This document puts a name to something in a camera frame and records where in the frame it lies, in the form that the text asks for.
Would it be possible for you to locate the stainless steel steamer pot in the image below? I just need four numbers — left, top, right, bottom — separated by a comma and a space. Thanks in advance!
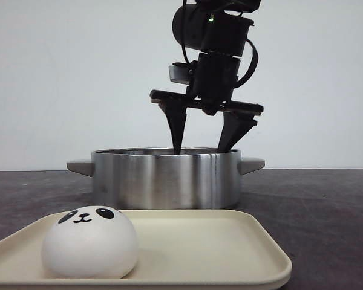
67, 147, 265, 209

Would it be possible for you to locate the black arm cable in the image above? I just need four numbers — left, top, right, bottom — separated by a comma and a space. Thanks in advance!
236, 38, 259, 88

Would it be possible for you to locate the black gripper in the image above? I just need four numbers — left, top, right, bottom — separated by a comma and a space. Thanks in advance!
150, 53, 263, 153

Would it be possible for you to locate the beige plastic tray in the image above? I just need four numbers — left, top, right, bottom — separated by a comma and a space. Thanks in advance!
0, 210, 292, 289

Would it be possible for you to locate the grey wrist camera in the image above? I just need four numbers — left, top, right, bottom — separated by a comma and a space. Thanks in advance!
168, 62, 190, 85

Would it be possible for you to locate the white panda bun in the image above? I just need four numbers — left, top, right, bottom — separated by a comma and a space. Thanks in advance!
41, 205, 139, 279

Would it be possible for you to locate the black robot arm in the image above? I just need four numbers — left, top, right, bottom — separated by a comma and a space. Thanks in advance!
150, 1, 264, 154

